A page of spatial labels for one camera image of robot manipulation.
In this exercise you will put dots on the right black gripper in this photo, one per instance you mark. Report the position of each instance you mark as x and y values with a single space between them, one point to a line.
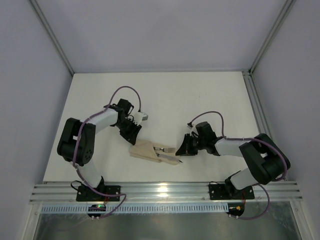
190 143

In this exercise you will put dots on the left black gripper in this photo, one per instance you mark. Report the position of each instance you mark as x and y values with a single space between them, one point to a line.
129 129

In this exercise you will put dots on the silver fork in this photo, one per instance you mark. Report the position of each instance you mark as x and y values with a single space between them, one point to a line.
165 149

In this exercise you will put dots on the beige cloth napkin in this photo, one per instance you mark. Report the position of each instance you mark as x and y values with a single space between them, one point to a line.
143 149

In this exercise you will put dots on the green handled knife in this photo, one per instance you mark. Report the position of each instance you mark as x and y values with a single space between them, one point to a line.
170 159

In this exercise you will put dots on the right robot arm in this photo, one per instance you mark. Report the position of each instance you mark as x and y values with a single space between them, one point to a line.
265 161

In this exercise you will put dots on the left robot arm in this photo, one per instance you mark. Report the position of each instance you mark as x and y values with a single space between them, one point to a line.
77 145

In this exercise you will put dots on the right controller board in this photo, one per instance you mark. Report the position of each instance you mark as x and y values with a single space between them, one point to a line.
235 210

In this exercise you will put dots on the controller board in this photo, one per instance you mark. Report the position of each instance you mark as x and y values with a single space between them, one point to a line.
96 211
235 210

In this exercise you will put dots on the left controller board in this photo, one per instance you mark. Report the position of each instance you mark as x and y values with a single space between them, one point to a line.
96 211

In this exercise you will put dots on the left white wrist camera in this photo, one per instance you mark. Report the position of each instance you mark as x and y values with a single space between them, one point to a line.
139 117

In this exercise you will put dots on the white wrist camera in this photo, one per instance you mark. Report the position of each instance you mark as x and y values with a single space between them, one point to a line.
192 127
139 117

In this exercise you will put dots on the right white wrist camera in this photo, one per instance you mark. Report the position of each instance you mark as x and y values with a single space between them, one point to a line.
192 127

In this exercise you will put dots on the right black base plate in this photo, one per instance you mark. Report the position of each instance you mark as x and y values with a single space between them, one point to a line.
226 191

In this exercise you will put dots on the slotted cable duct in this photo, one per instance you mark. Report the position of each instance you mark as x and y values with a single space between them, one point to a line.
139 208

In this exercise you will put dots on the right aluminium side rail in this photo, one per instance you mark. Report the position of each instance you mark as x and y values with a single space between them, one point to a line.
256 105

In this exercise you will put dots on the front aluminium rail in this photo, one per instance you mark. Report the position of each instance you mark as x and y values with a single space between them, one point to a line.
162 192

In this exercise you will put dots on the left frame post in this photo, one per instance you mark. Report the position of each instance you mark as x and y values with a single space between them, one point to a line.
51 35

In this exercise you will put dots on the frame post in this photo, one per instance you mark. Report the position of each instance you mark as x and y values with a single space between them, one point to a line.
272 33
51 35

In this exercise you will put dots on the right frame post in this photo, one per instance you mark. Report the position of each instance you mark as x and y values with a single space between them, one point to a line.
272 33

